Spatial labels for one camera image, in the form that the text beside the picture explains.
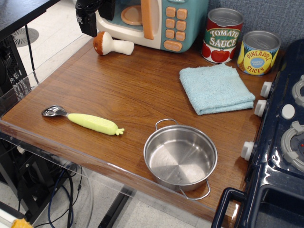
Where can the dark blue toy stove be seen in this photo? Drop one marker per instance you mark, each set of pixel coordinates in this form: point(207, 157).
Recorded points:
point(274, 192)

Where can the white stove knob lower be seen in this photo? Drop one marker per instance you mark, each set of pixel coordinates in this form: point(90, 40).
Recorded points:
point(247, 150)

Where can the white stove knob middle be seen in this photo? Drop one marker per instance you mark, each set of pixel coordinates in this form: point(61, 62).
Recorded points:
point(260, 107)

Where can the light blue folded cloth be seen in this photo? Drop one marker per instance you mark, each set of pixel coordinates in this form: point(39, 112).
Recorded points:
point(215, 89)

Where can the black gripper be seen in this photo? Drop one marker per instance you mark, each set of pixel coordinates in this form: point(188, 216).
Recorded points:
point(87, 20)

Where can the white stove knob upper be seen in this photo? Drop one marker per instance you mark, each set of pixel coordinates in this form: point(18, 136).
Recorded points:
point(266, 89)

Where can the teal toy microwave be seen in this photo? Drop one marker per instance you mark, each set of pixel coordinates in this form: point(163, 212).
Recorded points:
point(169, 25)

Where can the spoon with yellow-green handle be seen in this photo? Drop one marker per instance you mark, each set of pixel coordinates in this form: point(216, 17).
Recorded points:
point(91, 122)

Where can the toy mushroom shaker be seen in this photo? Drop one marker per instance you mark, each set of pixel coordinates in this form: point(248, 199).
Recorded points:
point(103, 44)

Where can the white stove knob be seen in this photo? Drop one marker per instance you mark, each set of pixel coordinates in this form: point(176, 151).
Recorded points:
point(260, 107)
point(247, 150)
point(266, 89)

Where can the small stainless steel pan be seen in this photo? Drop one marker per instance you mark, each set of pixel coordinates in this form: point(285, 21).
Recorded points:
point(181, 158)

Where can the tomato sauce can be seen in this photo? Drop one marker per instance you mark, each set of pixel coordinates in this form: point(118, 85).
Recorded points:
point(222, 32)

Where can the black desk at left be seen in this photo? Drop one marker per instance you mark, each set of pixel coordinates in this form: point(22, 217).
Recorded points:
point(14, 14)

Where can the pineapple slices can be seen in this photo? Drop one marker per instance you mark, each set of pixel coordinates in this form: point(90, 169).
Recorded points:
point(258, 52)

